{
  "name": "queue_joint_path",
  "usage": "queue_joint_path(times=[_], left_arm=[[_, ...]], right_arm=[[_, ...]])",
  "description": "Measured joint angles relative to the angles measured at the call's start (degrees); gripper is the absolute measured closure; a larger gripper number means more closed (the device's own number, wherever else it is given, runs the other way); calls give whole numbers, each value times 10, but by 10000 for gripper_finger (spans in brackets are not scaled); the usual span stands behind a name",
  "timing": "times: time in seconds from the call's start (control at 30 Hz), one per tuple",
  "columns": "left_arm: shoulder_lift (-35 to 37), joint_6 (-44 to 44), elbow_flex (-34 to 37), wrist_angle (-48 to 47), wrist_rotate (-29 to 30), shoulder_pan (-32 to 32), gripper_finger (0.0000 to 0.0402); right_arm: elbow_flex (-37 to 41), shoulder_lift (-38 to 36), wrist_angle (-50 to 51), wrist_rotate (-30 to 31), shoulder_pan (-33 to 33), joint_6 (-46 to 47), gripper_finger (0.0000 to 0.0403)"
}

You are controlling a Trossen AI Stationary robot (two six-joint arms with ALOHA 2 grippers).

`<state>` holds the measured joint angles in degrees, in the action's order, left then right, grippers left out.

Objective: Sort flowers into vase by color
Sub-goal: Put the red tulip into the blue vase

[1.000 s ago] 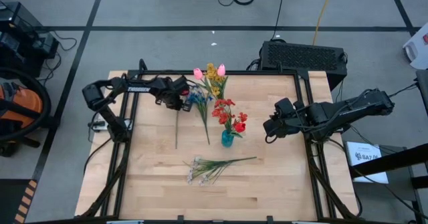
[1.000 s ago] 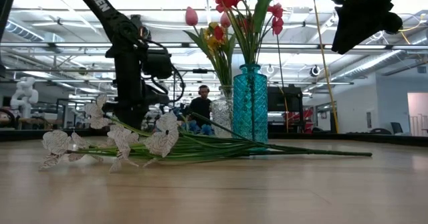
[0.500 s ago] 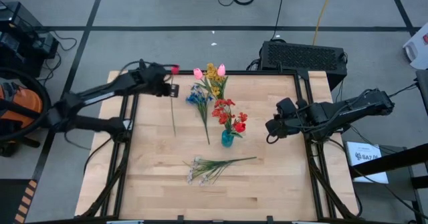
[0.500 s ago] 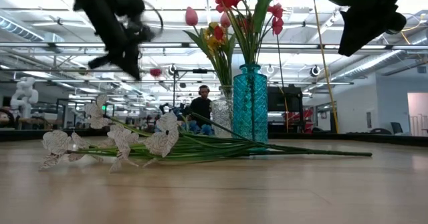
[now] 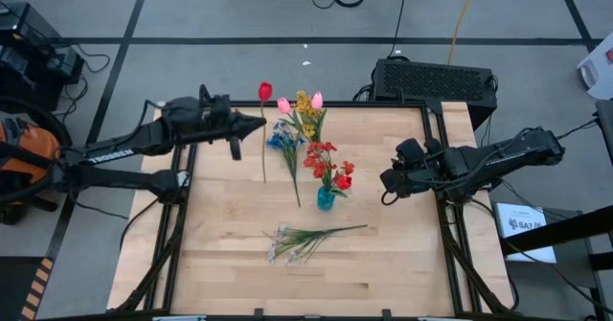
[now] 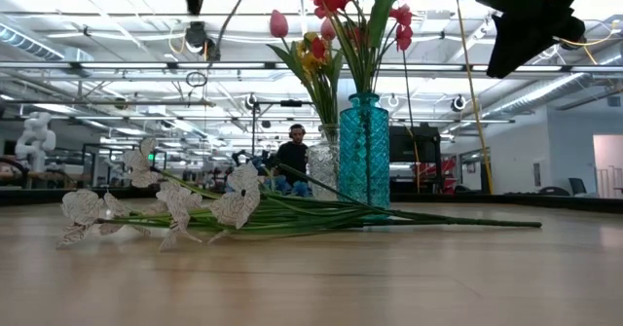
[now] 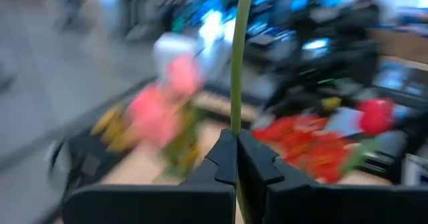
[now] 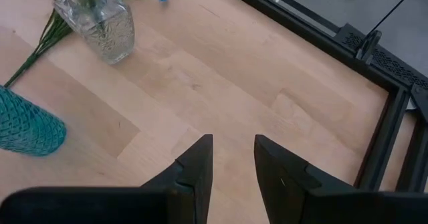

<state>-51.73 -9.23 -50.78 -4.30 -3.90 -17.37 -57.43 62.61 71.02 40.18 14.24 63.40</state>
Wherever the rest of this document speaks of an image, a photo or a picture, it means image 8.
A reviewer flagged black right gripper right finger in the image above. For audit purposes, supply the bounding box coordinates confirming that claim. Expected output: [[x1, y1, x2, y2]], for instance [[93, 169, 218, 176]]
[[253, 134, 428, 224]]

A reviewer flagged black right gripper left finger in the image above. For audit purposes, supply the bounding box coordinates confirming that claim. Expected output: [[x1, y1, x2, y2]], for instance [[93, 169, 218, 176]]
[[0, 133, 215, 224]]

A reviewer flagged blue artificial flower bunch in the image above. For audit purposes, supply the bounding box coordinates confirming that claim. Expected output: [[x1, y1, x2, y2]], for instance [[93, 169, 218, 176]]
[[3, 0, 182, 89]]

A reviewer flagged teal textured glass vase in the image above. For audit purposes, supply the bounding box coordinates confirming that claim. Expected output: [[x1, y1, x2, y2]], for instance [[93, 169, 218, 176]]
[[0, 85, 68, 158]]

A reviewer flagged clear textured glass vase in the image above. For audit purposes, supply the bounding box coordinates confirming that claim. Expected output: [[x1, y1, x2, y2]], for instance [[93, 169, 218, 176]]
[[53, 0, 136, 66]]

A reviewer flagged black perforated computer case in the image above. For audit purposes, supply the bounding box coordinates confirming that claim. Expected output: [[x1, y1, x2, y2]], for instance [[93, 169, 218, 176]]
[[334, 22, 428, 95]]

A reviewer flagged black aluminium table frame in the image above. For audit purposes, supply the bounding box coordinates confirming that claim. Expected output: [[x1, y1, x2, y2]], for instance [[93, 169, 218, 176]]
[[213, 0, 428, 193]]

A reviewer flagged black cable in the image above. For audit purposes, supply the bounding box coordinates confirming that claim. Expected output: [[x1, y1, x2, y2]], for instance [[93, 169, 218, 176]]
[[355, 0, 423, 66]]

